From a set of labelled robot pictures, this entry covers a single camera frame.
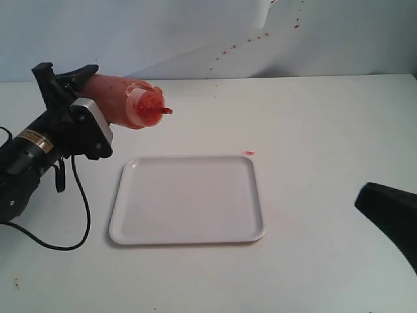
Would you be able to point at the red sauce squeeze bottle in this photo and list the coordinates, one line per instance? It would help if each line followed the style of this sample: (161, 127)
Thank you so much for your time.
(127, 102)

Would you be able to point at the white rectangular tray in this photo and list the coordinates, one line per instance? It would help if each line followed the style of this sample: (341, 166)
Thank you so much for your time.
(187, 200)

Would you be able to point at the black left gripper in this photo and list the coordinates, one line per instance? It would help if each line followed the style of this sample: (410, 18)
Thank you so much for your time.
(45, 141)

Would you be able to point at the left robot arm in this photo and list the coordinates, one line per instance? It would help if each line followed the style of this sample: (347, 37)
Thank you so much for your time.
(16, 190)

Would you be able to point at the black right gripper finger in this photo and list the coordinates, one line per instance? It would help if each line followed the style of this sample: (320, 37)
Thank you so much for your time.
(393, 211)

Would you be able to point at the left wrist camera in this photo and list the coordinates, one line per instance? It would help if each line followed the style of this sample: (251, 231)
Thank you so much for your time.
(89, 133)

